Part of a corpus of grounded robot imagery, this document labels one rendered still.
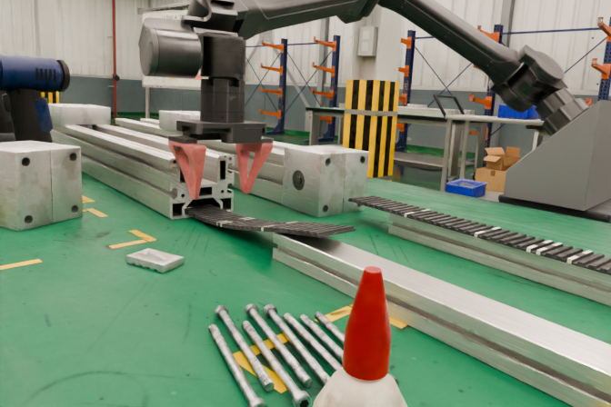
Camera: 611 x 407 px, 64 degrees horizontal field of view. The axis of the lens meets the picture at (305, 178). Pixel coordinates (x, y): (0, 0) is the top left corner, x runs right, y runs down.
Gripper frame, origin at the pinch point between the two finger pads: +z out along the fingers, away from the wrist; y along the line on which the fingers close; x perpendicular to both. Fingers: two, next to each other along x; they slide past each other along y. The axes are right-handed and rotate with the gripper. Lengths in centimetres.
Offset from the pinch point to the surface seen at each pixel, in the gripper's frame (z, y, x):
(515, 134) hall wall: 35, -741, -336
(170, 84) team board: -19, -248, -567
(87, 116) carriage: -6, -1, -62
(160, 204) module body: 3.2, 5.0, -8.2
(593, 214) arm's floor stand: 6, -61, 25
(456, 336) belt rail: 3.8, 2.3, 38.1
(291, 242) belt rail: 2.0, 2.2, 18.2
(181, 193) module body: 1.2, 3.3, -5.0
